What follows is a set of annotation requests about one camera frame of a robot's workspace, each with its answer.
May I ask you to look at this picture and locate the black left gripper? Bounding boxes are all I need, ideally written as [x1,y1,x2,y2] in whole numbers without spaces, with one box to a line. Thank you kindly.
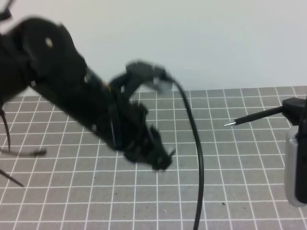
[107,92,175,171]

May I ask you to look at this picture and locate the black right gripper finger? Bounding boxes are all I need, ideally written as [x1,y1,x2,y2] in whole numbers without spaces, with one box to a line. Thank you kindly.
[282,97,306,126]

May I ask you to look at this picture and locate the black pen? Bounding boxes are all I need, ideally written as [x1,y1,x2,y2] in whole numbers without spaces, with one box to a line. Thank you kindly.
[224,106,283,127]

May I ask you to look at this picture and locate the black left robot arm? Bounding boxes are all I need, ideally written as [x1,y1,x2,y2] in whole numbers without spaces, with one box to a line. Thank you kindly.
[0,18,172,171]

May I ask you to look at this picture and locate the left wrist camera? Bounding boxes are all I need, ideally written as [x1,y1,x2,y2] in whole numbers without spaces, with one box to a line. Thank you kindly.
[109,60,173,98]

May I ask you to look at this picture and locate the black camera cable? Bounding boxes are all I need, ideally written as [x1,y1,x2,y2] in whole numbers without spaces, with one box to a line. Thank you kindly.
[171,79,205,230]

